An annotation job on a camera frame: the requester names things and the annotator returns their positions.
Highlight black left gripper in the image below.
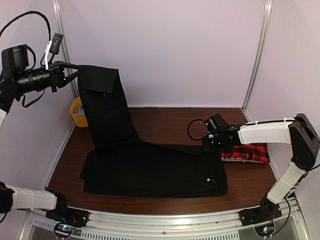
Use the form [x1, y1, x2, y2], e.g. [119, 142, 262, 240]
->
[13, 59, 84, 93]

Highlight black long sleeve shirt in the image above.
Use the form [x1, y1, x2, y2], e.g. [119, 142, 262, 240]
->
[78, 65, 228, 198]

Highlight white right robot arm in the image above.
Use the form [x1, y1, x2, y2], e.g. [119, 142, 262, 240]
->
[202, 113, 320, 221]

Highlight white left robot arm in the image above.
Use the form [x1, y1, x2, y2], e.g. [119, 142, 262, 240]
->
[0, 61, 84, 222]

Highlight red black plaid shirt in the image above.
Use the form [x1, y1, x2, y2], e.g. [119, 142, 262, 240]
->
[221, 143, 270, 163]

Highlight light blue shirt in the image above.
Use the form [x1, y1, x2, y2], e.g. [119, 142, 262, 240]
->
[77, 106, 85, 115]

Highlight yellow plastic basket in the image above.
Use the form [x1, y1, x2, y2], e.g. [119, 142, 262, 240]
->
[69, 97, 88, 128]

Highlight right circuit board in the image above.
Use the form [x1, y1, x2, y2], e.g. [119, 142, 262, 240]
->
[254, 223, 275, 238]

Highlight circuit board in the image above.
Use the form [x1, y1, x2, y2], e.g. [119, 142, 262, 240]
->
[254, 223, 275, 238]
[53, 222, 75, 238]

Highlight left circuit board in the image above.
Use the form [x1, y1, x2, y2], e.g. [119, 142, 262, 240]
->
[53, 222, 75, 238]

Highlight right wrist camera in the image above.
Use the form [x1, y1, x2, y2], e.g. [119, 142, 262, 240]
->
[204, 113, 227, 135]

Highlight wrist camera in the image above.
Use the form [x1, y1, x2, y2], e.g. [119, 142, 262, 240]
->
[0, 32, 63, 71]
[204, 113, 227, 135]

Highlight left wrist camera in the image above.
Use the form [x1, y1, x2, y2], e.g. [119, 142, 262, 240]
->
[0, 32, 63, 71]

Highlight aluminium left corner post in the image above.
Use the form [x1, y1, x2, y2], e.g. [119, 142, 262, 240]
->
[52, 0, 79, 98]

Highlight aluminium corner post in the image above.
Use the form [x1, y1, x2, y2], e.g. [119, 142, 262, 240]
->
[241, 0, 273, 113]
[52, 0, 79, 98]

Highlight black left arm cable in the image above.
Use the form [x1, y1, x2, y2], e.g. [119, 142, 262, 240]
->
[0, 10, 52, 108]

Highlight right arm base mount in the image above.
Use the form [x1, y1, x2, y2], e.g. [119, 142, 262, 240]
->
[238, 196, 282, 226]

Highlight aluminium right corner post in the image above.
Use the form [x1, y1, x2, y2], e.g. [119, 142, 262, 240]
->
[241, 0, 273, 113]

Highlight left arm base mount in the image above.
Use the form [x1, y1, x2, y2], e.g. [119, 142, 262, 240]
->
[42, 190, 89, 228]

